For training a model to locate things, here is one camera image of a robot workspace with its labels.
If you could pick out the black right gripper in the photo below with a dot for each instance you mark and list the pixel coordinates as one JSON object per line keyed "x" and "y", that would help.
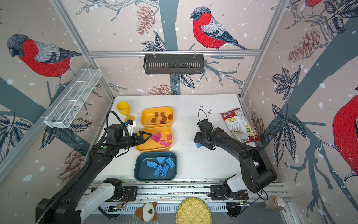
{"x": 197, "y": 137}

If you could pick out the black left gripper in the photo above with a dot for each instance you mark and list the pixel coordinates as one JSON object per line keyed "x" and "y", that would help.
{"x": 141, "y": 140}

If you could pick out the long blue lego brick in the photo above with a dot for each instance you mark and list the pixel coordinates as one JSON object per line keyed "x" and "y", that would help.
{"x": 152, "y": 164}

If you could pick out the blue sloped lego brick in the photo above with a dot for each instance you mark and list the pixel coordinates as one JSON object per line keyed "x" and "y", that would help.
{"x": 161, "y": 160}

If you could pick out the blue lego brick front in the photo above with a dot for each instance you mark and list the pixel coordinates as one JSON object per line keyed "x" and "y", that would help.
{"x": 158, "y": 170}

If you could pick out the blue lego brick large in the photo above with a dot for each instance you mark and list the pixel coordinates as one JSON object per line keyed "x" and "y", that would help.
{"x": 165, "y": 170}

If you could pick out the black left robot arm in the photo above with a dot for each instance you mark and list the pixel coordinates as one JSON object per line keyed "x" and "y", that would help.
{"x": 65, "y": 207}

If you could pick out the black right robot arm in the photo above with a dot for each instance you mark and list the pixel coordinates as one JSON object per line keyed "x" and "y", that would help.
{"x": 257, "y": 170}

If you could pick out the near yellow plastic bin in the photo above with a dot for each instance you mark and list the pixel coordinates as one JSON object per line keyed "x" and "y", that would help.
{"x": 152, "y": 146}

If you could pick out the yellow plastic bin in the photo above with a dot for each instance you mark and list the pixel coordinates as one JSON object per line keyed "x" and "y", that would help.
{"x": 152, "y": 146}
{"x": 149, "y": 113}

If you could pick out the far yellow plastic bin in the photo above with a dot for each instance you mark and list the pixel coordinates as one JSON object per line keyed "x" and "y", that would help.
{"x": 149, "y": 113}

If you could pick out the yellow plastic goblet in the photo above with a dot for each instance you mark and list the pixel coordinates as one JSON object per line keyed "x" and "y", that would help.
{"x": 125, "y": 110}

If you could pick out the snack chips bag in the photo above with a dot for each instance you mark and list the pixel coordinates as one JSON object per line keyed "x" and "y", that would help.
{"x": 239, "y": 126}

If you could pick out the dark teal plastic bin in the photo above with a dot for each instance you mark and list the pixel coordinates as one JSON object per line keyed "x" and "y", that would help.
{"x": 145, "y": 174}

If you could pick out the woven bamboo tray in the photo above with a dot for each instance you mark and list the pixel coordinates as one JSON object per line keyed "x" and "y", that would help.
{"x": 193, "y": 211}

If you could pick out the plush dog toy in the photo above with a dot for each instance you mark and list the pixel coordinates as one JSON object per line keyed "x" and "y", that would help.
{"x": 147, "y": 212}

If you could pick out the amber glass jar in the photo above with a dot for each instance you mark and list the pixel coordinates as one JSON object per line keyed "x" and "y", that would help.
{"x": 275, "y": 203}

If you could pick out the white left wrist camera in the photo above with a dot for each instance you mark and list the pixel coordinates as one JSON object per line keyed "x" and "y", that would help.
{"x": 130, "y": 125}

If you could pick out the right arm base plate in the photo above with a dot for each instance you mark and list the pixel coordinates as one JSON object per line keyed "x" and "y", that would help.
{"x": 220, "y": 192}

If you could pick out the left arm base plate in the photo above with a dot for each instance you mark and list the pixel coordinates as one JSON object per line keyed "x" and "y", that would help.
{"x": 125, "y": 194}

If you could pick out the black wall basket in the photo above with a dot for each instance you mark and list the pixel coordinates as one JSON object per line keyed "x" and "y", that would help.
{"x": 174, "y": 64}

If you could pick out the white wire mesh basket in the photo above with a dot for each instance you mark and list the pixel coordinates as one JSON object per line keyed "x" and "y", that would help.
{"x": 75, "y": 96}

